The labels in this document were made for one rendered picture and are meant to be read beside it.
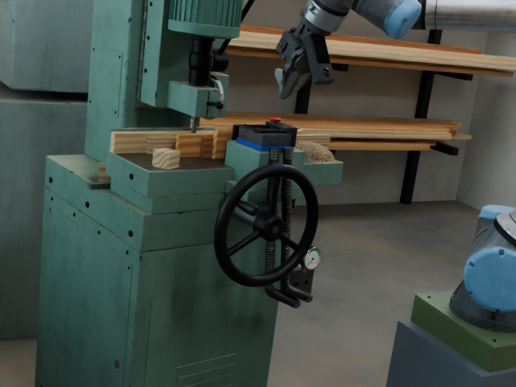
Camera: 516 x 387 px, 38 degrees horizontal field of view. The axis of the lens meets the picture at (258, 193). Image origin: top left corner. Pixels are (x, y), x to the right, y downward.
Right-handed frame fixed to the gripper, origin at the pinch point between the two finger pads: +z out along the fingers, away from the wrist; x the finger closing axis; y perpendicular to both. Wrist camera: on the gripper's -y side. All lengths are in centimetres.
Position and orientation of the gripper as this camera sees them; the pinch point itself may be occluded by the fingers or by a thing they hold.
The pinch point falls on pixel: (286, 96)
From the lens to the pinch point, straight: 178.2
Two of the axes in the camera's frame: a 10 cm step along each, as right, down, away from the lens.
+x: -7.9, 0.6, -6.1
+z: -4.1, 6.9, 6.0
